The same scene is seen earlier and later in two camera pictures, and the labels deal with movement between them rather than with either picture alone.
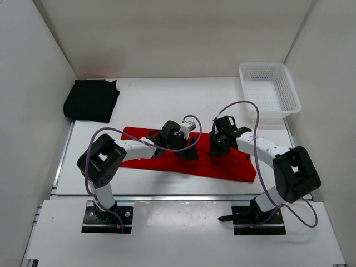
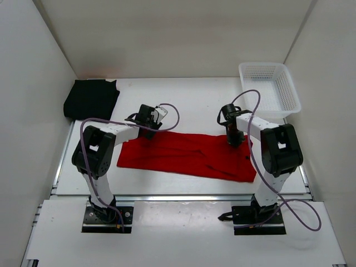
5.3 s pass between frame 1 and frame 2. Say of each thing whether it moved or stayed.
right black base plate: stayed
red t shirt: stayed
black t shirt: stayed
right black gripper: moved
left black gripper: moved
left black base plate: stayed
